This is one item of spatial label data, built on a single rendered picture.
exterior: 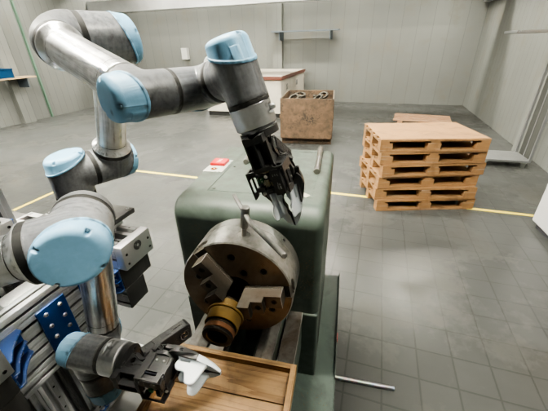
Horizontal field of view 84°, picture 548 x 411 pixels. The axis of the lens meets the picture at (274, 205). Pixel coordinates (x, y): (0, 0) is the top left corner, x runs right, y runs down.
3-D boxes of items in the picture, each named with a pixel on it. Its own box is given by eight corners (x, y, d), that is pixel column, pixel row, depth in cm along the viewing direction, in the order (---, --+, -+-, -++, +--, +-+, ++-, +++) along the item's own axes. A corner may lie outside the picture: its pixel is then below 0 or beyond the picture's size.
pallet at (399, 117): (391, 124, 697) (392, 119, 692) (393, 117, 765) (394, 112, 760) (452, 128, 657) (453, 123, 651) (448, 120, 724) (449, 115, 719)
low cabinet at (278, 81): (304, 101, 999) (305, 68, 952) (281, 118, 776) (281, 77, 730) (244, 99, 1059) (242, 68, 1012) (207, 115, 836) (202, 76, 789)
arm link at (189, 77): (148, 76, 56) (178, 58, 48) (199, 72, 63) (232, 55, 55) (163, 119, 58) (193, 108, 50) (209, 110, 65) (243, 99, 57)
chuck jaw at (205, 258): (226, 278, 86) (197, 249, 83) (238, 271, 84) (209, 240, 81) (210, 307, 77) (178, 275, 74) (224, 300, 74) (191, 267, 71)
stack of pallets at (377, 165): (440, 181, 408) (456, 121, 370) (474, 209, 338) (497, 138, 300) (355, 183, 409) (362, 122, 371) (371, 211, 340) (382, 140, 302)
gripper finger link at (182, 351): (197, 370, 63) (161, 363, 65) (201, 363, 64) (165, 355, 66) (194, 356, 61) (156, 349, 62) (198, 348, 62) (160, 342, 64)
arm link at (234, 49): (224, 41, 54) (257, 24, 48) (247, 103, 58) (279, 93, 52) (190, 50, 49) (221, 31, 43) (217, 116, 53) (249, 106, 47)
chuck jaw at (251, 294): (248, 276, 84) (290, 276, 81) (252, 289, 86) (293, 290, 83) (235, 305, 74) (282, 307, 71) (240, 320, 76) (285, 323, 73)
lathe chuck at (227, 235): (198, 295, 101) (195, 214, 85) (291, 317, 96) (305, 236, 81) (186, 315, 93) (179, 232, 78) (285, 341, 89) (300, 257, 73)
